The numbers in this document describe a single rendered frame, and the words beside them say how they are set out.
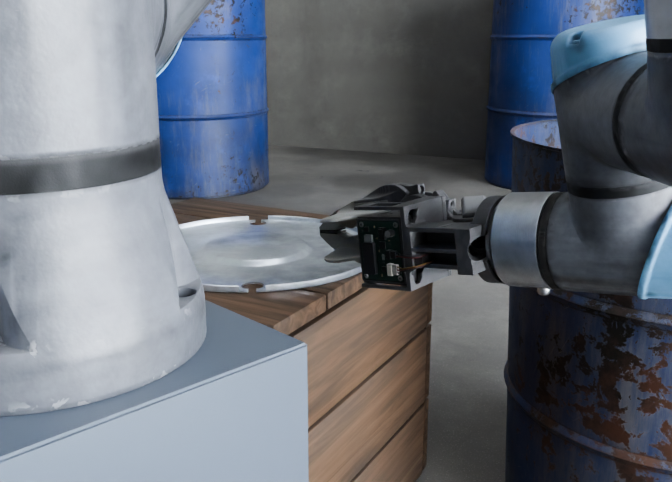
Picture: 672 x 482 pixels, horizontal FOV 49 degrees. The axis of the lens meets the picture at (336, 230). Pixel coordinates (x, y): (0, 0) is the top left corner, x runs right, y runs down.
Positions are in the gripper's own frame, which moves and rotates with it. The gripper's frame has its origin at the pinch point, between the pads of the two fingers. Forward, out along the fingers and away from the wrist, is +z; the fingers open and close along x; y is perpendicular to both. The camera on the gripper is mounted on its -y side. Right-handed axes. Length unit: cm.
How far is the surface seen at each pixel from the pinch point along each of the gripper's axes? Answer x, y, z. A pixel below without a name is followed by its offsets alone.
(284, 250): 3.1, -3.0, 10.7
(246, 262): 3.4, 2.4, 11.2
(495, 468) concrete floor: 40, -31, 3
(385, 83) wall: -25, -251, 179
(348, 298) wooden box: 7.6, -1.9, 1.0
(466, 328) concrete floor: 35, -74, 32
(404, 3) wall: -61, -253, 165
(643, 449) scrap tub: 26.4, -19.1, -22.5
